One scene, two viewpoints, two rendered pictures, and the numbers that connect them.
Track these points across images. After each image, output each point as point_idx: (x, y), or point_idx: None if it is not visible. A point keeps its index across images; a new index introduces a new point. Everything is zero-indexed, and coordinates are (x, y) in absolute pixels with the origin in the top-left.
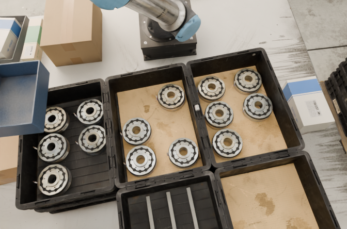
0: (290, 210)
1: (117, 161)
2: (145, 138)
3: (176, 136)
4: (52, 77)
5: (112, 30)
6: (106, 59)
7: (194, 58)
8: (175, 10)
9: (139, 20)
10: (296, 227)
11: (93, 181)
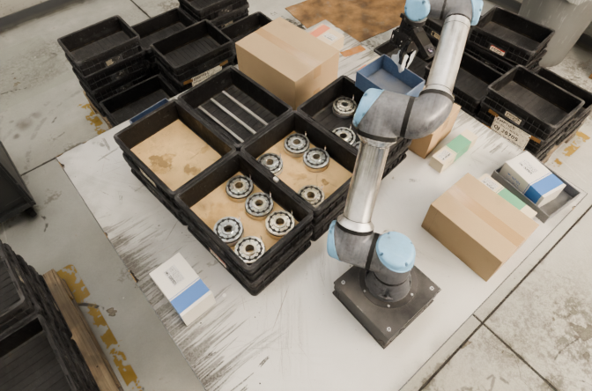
0: (171, 174)
1: (307, 123)
2: (305, 155)
3: (284, 175)
4: (446, 186)
5: (450, 267)
6: (419, 231)
7: (330, 288)
8: (346, 210)
9: (418, 269)
10: (165, 167)
11: (320, 121)
